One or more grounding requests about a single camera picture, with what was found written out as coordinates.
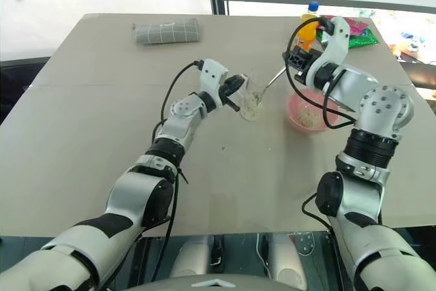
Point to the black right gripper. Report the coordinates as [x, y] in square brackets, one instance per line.
[301, 59]

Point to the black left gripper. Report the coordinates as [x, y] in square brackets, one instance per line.
[231, 86]

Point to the clear plastic cup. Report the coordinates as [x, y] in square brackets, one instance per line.
[253, 107]

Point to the metal spoon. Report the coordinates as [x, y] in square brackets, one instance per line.
[274, 79]

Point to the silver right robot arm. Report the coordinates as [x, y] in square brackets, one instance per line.
[374, 107]

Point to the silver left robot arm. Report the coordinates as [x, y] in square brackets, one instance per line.
[136, 188]

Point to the oatmeal in glass mug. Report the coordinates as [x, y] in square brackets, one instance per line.
[252, 111]

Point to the oatmeal in pink bowl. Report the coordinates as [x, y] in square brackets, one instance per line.
[309, 117]

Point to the pink plastic bowl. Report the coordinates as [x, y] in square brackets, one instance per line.
[306, 127]

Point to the orange drink bottle blue cap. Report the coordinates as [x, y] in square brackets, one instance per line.
[308, 33]

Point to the pink snack bag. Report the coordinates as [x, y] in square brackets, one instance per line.
[357, 27]

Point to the green snack bag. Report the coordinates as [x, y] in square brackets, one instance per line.
[364, 39]

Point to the grey checked fabric pouch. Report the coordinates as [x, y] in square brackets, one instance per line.
[167, 32]

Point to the blue background item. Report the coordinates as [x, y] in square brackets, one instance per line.
[412, 37]

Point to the grey rounded robot leg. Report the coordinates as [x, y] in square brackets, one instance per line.
[286, 260]
[190, 257]

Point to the grey robot torso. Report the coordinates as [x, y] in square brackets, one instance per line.
[218, 284]

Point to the dark low furniture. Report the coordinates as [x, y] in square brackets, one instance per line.
[20, 79]

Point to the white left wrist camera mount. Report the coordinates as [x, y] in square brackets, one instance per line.
[212, 74]

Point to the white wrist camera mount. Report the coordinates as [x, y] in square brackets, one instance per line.
[212, 74]
[337, 45]

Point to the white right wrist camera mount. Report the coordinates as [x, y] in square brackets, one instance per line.
[337, 45]

